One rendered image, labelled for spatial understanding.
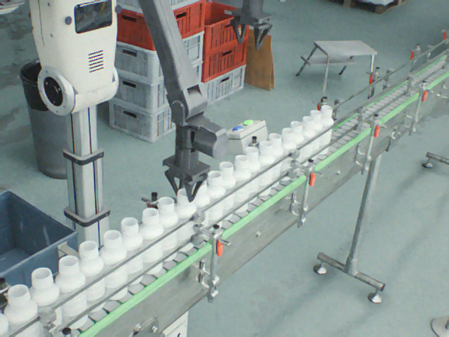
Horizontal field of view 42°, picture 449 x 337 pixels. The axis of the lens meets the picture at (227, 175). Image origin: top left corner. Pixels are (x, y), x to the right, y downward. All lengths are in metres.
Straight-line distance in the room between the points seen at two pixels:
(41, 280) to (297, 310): 1.82
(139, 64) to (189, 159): 2.61
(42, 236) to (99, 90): 0.49
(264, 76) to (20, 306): 4.09
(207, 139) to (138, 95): 2.75
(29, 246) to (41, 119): 1.69
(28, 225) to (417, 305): 1.94
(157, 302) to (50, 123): 2.20
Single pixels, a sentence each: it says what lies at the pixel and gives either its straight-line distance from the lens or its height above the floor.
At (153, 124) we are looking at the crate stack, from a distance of 4.03.
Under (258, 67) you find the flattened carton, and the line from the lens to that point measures 5.04.
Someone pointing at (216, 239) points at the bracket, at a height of 1.08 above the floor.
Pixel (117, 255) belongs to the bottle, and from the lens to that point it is 1.29.
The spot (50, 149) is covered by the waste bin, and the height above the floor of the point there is 0.21.
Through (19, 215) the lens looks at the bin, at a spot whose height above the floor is 0.88.
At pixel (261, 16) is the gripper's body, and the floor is 1.49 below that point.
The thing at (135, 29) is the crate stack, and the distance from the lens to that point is 3.88.
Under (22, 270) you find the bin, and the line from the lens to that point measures 1.60.
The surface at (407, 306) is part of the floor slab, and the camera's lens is 3.03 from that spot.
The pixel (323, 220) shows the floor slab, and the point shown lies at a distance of 3.46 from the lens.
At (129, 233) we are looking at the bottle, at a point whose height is 1.15.
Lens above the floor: 1.94
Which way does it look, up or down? 31 degrees down
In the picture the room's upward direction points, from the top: 5 degrees clockwise
